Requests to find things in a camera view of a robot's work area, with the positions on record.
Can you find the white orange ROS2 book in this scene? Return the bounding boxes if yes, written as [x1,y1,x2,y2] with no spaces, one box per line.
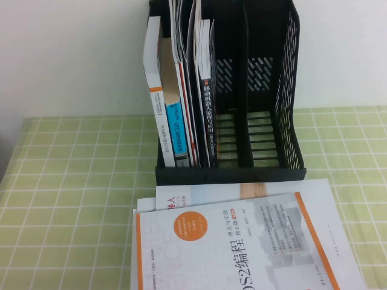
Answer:
[130,190,366,290]

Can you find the blue spine book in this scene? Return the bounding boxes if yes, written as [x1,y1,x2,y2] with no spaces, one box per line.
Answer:
[157,37,192,169]

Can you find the white magazine black characters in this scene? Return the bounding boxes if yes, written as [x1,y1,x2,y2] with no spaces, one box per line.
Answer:
[178,0,201,167]

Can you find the white magazine wood strip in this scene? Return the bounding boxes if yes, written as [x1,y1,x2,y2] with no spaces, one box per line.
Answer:
[155,178,368,290]

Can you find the white book orange band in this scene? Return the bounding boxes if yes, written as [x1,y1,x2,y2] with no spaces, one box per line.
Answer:
[143,15,177,169]

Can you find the white paper booklet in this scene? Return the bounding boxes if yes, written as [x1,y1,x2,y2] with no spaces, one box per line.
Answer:
[136,196,158,214]

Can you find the black plastic book holder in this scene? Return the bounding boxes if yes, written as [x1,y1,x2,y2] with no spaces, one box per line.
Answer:
[147,0,308,185]

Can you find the black mobile robot book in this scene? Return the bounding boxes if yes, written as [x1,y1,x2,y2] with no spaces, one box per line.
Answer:
[193,18,218,169]

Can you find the thin white booklet red stripe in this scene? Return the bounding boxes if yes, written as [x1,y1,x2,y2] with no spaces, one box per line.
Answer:
[167,0,199,167]

